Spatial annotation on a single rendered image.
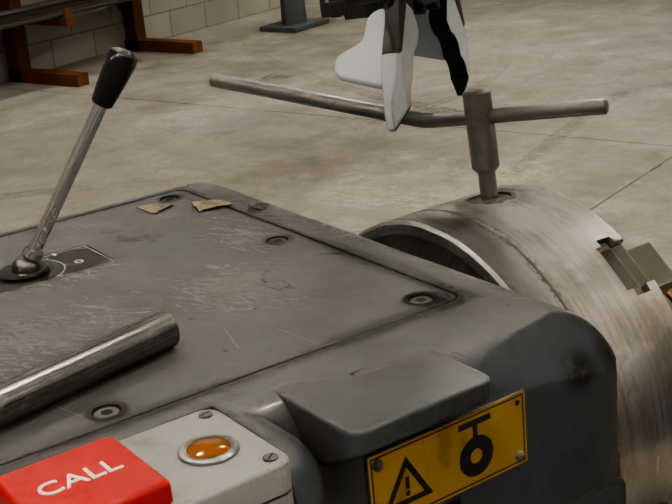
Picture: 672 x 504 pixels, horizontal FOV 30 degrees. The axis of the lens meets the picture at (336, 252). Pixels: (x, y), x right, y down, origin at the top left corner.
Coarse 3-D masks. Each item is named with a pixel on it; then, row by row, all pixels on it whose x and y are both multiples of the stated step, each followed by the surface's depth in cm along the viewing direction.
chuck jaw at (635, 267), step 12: (600, 252) 93; (612, 252) 93; (624, 252) 94; (636, 252) 96; (648, 252) 97; (612, 264) 93; (624, 264) 93; (636, 264) 93; (648, 264) 96; (660, 264) 96; (624, 276) 92; (636, 276) 93; (648, 276) 95; (660, 276) 96; (636, 288) 92; (660, 288) 95
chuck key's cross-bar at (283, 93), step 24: (264, 96) 104; (288, 96) 103; (312, 96) 102; (336, 96) 102; (384, 120) 100; (408, 120) 99; (432, 120) 98; (456, 120) 97; (504, 120) 96; (528, 120) 95
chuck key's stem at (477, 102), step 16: (464, 96) 96; (480, 96) 96; (464, 112) 97; (480, 112) 96; (480, 128) 96; (480, 144) 96; (496, 144) 97; (480, 160) 97; (496, 160) 97; (480, 176) 98; (480, 192) 98; (496, 192) 98
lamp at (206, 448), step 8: (200, 440) 59; (208, 440) 59; (216, 440) 59; (224, 440) 59; (192, 448) 58; (200, 448) 58; (208, 448) 58; (216, 448) 58; (224, 448) 58; (192, 456) 58; (200, 456) 58; (208, 456) 58; (216, 456) 58
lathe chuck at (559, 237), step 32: (512, 192) 99; (544, 192) 98; (512, 224) 93; (544, 224) 93; (576, 224) 94; (544, 256) 90; (576, 256) 91; (576, 288) 89; (608, 288) 90; (608, 320) 89; (640, 320) 90; (640, 352) 89; (640, 384) 88; (640, 416) 88; (640, 448) 89; (640, 480) 90
